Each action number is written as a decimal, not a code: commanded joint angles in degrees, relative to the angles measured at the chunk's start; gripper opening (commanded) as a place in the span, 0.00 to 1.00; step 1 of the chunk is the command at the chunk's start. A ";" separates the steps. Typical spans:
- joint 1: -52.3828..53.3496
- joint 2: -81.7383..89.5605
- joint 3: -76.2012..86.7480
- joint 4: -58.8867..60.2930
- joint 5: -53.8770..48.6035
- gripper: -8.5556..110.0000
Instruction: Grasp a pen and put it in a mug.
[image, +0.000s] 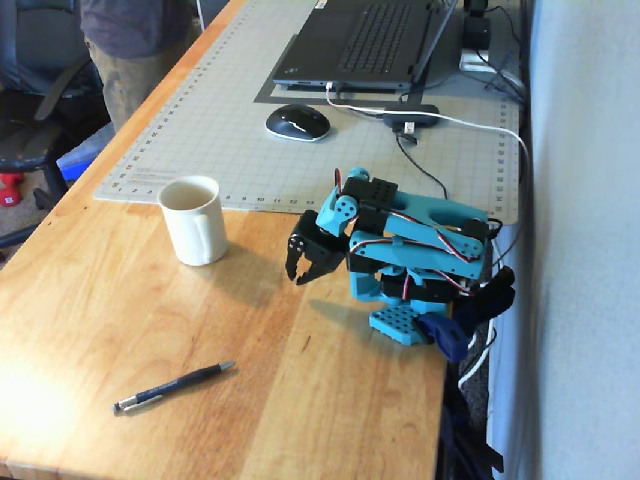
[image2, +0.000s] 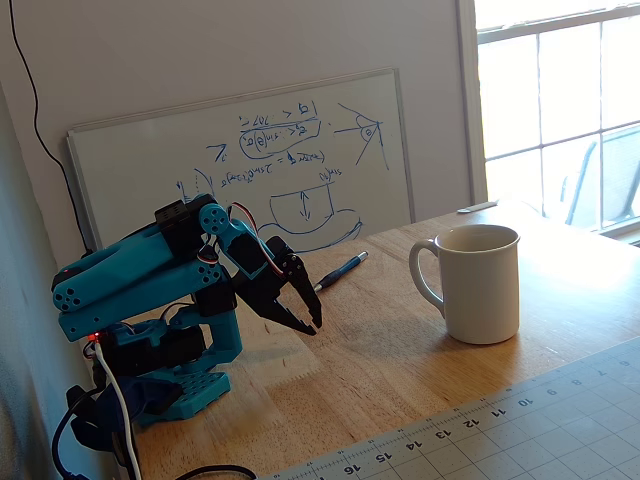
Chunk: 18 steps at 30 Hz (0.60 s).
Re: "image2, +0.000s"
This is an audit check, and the thin dark wall cable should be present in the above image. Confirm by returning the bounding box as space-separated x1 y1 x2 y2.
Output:
8 0 101 254

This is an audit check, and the grey patio chair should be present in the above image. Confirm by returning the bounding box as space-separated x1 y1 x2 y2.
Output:
559 124 640 231

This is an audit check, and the red white black servo wire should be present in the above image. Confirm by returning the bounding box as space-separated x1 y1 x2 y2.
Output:
227 201 274 274

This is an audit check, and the whiteboard with blue writing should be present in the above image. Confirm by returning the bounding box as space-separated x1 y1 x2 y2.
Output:
66 67 416 256

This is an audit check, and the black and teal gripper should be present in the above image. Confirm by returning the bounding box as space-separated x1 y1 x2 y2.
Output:
218 220 324 336

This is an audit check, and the small white stick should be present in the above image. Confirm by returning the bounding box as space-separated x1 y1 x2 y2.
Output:
457 199 500 214

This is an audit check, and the dark blue ballpoint pen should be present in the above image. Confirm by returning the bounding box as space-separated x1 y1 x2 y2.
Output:
313 251 370 293

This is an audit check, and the blue table clamp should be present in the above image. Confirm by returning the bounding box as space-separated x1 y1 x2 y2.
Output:
72 377 184 454

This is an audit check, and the white ceramic mug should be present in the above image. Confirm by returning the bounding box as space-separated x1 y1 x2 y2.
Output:
408 223 521 346

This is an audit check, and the black power cable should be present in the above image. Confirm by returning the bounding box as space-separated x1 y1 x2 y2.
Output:
52 384 259 480

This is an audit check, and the white usb cable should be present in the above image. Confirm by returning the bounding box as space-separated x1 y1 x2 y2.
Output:
94 342 144 480

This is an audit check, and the white framed window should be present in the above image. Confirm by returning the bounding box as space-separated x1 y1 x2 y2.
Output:
457 0 640 246

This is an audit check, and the grey gridded cutting mat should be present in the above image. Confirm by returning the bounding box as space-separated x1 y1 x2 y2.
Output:
259 337 640 480

